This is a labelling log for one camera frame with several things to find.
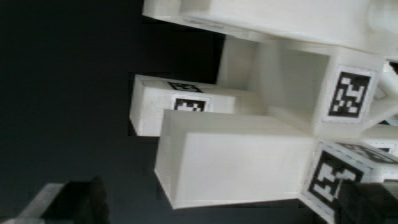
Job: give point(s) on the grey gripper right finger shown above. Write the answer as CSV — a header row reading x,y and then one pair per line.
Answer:
x,y
366,203

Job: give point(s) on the white tagged cube nut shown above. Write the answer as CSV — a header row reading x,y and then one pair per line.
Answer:
x,y
349,162

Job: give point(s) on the white chair seat part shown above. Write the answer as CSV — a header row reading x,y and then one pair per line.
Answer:
x,y
349,23

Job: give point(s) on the white chair back frame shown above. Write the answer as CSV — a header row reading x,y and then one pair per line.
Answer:
x,y
235,157

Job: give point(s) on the white chair leg with tag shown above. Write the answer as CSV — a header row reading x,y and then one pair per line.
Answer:
x,y
171,94

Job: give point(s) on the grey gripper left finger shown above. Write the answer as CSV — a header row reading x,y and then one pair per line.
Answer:
x,y
70,203

